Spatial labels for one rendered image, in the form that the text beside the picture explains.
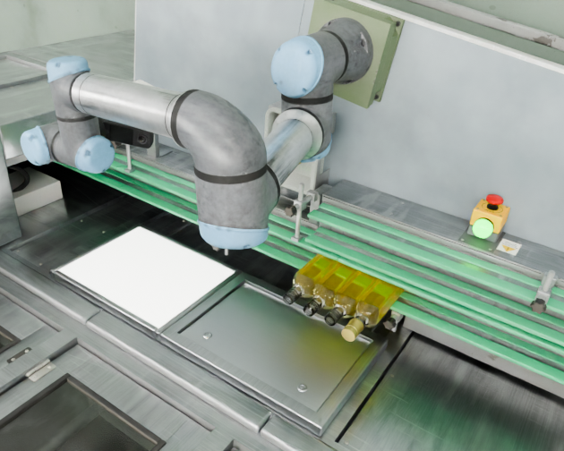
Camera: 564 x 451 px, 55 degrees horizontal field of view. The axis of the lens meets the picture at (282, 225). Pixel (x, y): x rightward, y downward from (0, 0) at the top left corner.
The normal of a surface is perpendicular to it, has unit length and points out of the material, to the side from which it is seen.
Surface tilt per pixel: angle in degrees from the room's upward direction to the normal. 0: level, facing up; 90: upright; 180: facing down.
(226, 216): 27
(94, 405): 90
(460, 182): 0
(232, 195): 40
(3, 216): 90
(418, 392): 89
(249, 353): 90
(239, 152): 59
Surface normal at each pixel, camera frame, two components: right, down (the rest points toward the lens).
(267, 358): 0.06, -0.86
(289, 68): -0.58, 0.29
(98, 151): 0.83, 0.27
